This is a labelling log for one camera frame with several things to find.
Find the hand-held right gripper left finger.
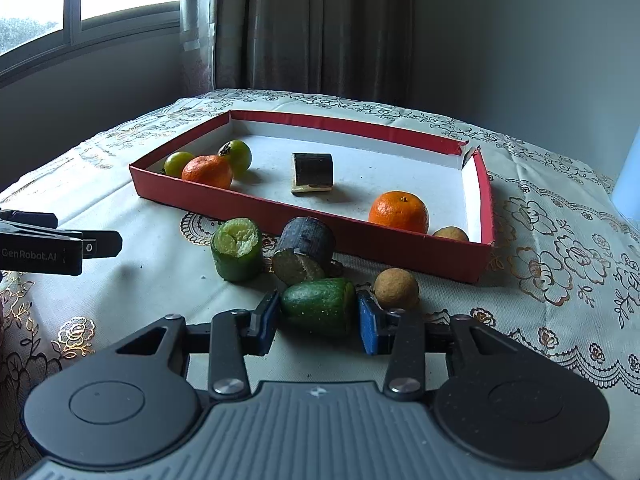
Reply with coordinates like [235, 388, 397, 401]
[116, 290, 282, 402]

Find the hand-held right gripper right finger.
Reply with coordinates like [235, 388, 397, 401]
[356, 290, 522, 403]

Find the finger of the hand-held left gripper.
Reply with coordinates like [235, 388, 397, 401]
[0, 210, 59, 234]
[80, 230, 123, 260]

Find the green cucumber chunk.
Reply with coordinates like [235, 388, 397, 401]
[280, 278, 357, 337]

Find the small green round fruit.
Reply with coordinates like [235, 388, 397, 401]
[218, 140, 253, 179]
[164, 151, 197, 179]

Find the large orange tangerine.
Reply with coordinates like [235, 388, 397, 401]
[368, 190, 430, 235]

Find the brown longan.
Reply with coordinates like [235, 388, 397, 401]
[432, 226, 470, 244]
[373, 268, 420, 311]

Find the small orange tangerine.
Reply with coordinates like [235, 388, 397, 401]
[181, 155, 234, 190]

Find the red shallow cardboard box tray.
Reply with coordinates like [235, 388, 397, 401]
[129, 109, 497, 286]

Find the dark sugarcane piece cut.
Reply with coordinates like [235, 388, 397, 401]
[291, 153, 334, 195]

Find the green cucumber chunk jagged cut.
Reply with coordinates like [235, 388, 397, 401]
[210, 217, 264, 282]

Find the dark sugarcane piece broken end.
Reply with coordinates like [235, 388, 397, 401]
[271, 216, 337, 287]

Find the light blue electric kettle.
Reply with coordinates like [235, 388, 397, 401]
[612, 130, 640, 226]

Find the patterned beige curtain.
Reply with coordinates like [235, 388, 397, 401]
[180, 0, 416, 106]

